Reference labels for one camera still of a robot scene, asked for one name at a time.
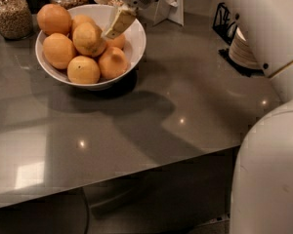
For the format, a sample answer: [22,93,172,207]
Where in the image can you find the large orange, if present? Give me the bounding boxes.
[72,22,106,58]

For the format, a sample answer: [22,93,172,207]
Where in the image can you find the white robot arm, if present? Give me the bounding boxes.
[223,0,293,234]

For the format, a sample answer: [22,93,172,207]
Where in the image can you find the white ceramic bowl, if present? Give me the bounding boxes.
[35,4,147,91]

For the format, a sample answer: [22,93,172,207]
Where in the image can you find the right glass granola jar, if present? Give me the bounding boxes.
[107,0,122,7]

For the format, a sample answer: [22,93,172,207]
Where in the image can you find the orange back right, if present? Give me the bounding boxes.
[106,34,126,49]

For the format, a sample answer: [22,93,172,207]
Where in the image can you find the white paper sign stand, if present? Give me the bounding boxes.
[153,0,185,25]

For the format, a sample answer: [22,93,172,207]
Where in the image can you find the orange back middle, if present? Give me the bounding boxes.
[71,15,96,32]

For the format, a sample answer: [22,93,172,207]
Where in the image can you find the orange front right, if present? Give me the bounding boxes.
[99,47,128,80]

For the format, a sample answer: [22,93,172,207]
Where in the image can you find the orange top left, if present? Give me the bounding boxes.
[37,4,71,35]

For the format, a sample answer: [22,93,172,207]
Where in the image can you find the left glass cereal jar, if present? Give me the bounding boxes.
[0,0,33,40]

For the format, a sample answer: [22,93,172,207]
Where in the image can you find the stack of paper plates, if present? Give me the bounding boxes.
[229,28,260,70]

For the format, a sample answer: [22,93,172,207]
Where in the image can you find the black wire rack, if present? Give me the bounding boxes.
[212,2,264,77]

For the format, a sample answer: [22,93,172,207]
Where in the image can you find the black cable under table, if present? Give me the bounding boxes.
[82,187,91,234]

